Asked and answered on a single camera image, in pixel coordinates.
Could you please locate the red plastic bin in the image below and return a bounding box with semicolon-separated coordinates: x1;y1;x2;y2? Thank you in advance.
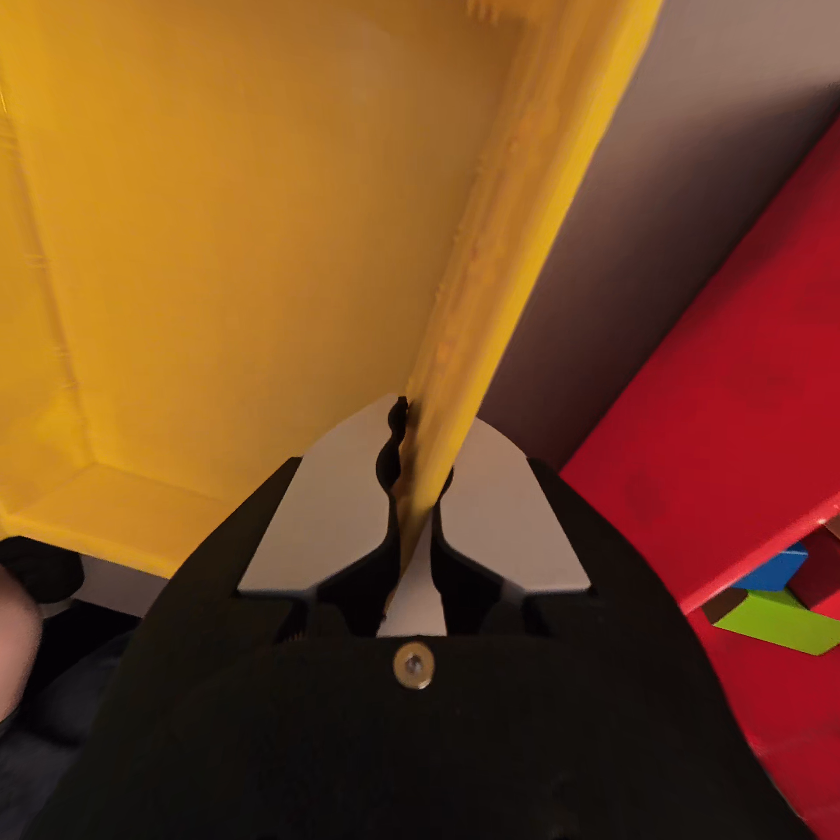
558;121;840;840

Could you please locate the person's left forearm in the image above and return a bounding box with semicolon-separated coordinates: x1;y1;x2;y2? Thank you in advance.
0;567;43;723

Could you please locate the green wooden block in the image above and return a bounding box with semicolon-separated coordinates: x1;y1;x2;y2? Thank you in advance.
712;587;840;657

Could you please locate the blue rectangular wooden block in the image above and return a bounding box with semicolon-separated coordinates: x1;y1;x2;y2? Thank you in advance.
731;543;809;593

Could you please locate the person in dark shirt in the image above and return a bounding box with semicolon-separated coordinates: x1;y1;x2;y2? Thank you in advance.
0;600;142;840

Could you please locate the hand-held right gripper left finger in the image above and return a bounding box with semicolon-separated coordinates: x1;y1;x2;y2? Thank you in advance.
238;395;409;636

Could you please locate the yellow plastic bin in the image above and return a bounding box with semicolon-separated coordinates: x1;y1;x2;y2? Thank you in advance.
0;0;665;578

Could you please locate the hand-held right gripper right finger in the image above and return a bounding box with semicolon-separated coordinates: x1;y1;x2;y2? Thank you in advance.
430;419;593;636

